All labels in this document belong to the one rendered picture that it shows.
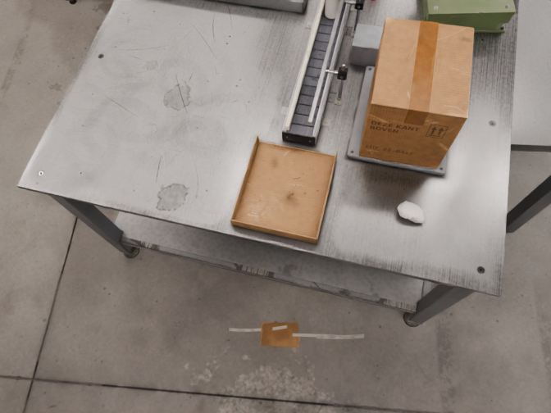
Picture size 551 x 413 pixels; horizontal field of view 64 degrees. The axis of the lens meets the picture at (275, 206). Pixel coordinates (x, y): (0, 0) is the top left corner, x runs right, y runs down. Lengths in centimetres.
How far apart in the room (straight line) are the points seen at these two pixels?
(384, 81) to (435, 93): 13
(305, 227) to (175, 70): 75
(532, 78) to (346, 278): 100
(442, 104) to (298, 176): 47
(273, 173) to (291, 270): 63
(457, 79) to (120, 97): 109
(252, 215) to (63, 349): 130
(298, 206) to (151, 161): 50
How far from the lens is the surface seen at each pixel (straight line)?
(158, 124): 156
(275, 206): 133
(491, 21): 180
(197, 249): 198
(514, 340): 227
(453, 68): 129
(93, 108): 168
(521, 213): 218
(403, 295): 192
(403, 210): 133
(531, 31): 190
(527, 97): 170
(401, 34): 134
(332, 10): 167
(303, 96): 148
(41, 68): 316
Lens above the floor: 206
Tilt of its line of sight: 67 degrees down
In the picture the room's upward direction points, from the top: 8 degrees counter-clockwise
